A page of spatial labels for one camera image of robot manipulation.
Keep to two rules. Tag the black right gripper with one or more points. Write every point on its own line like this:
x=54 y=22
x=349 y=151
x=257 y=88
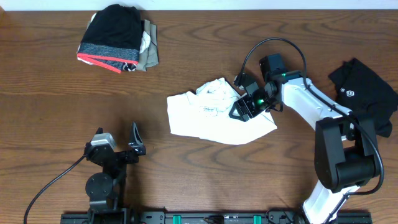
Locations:
x=244 y=106

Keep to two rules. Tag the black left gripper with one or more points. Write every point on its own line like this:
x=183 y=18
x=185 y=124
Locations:
x=137 y=149

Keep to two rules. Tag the white t-shirt pixel print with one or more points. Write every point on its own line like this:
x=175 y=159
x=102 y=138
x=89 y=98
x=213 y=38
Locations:
x=205 y=115

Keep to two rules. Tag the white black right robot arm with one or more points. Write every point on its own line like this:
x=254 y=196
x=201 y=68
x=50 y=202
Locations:
x=346 y=154

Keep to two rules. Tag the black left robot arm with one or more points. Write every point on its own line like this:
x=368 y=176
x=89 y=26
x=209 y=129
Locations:
x=106 y=188

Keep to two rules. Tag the olive grey folded garment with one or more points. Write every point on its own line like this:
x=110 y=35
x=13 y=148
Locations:
x=148 y=54

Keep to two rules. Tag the black folded garment pink trim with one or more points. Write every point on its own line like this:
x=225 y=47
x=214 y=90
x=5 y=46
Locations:
x=112 y=40

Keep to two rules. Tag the black t-shirt white logo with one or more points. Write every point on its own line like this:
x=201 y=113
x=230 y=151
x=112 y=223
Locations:
x=361 y=89

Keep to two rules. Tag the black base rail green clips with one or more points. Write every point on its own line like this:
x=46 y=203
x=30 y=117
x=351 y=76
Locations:
x=217 y=217

